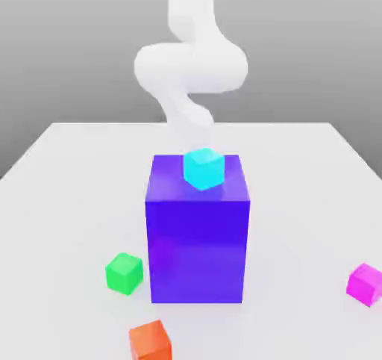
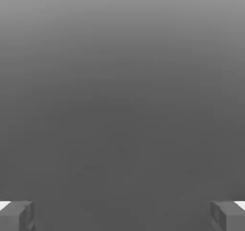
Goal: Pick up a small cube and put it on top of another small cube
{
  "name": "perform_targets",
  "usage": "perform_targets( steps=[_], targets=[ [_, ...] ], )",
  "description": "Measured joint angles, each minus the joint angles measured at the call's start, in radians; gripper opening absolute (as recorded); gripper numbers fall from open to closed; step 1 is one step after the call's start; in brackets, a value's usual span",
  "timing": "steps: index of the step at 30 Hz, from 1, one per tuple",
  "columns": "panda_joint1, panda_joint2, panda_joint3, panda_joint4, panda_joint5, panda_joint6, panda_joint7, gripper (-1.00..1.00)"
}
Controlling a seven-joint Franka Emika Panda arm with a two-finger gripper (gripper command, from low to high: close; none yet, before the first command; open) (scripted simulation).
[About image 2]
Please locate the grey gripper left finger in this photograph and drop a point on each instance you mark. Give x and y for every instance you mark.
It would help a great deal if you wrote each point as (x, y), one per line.
(15, 216)

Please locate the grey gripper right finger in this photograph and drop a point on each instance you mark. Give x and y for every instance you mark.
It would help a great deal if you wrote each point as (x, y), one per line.
(229, 216)

